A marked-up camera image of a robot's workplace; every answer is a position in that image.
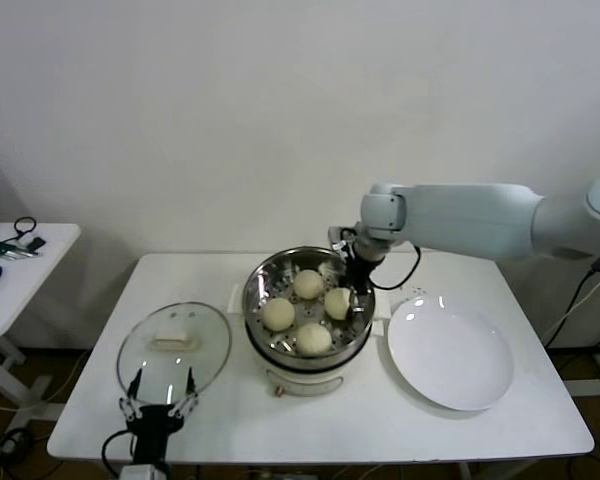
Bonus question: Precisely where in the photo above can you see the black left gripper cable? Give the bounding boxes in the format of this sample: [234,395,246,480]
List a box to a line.
[102,429,136,479]

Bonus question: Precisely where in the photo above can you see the white side table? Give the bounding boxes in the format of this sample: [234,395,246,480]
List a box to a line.
[0,222,82,401]

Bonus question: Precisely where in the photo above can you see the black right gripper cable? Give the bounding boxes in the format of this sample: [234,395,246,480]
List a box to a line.
[369,244,422,291]

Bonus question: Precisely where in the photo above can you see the white steamed baozi bun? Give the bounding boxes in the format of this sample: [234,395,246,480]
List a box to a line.
[293,269,325,300]
[260,298,297,332]
[295,322,333,357]
[324,287,356,322]

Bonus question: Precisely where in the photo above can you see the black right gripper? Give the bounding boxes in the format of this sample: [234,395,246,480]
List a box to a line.
[344,247,376,321]

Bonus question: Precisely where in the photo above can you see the white electric cooker base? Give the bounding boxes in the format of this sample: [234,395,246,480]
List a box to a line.
[244,319,384,400]

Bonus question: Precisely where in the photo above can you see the round glass pot lid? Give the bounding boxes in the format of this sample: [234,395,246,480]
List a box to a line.
[117,301,232,405]

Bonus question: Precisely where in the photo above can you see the round white plate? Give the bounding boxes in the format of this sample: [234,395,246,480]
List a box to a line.
[386,294,515,412]

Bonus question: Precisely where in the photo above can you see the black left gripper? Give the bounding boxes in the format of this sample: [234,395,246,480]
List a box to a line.
[118,367,201,464]

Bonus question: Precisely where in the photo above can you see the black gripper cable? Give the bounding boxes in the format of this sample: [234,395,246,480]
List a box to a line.
[369,244,422,291]
[102,429,136,479]

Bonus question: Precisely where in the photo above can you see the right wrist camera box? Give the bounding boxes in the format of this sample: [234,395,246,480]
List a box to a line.
[327,225,361,251]

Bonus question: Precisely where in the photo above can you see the green handled tool set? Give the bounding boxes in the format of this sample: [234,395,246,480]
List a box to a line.
[0,239,41,261]

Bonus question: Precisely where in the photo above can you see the perforated steel steamer basket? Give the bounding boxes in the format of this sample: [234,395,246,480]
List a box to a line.
[227,245,392,362]

